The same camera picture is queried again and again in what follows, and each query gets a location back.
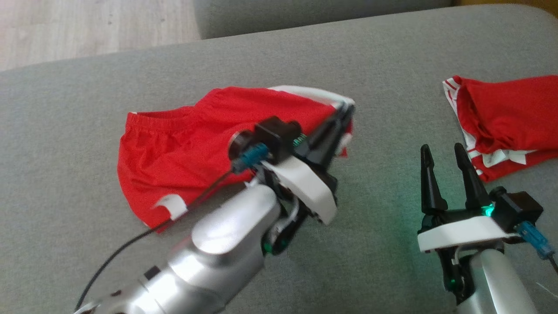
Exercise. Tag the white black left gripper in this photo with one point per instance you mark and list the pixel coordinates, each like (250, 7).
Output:
(309, 187)

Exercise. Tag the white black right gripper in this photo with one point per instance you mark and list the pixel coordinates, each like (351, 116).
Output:
(457, 231)

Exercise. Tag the red white striped jersey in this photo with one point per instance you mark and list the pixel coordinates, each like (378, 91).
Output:
(510, 113)

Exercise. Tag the red Bulls 23 shorts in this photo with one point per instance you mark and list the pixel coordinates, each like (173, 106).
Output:
(174, 148)

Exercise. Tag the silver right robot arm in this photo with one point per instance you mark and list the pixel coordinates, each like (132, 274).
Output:
(497, 283)

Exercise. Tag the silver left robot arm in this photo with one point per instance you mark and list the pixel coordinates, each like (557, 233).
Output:
(218, 253)

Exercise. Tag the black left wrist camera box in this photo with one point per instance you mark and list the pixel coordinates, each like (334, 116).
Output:
(279, 133)

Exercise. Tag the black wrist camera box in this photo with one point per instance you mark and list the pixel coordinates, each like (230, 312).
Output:
(279, 133)
(521, 207)

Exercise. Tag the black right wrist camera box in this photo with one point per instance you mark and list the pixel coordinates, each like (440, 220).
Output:
(521, 207)

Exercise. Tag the blue left camera connector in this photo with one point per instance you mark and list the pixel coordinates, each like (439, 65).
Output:
(253, 156)

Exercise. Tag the blue camera connector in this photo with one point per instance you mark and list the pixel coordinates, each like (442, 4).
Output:
(253, 156)
(534, 237)

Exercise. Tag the blue right camera connector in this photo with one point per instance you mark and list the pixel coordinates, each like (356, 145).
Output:
(534, 237)

